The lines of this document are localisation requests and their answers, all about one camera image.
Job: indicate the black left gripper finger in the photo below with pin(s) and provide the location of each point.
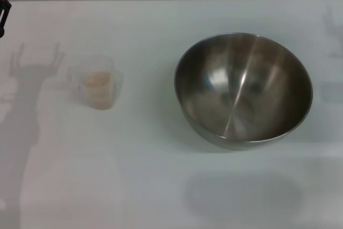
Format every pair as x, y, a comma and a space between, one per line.
3, 14

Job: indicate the clear plastic measuring cup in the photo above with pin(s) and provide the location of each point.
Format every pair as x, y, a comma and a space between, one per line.
80, 89

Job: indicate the white rice grains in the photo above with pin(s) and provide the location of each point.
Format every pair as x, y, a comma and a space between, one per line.
97, 84

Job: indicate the stainless steel mixing bowl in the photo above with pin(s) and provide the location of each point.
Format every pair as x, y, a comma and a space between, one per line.
241, 89

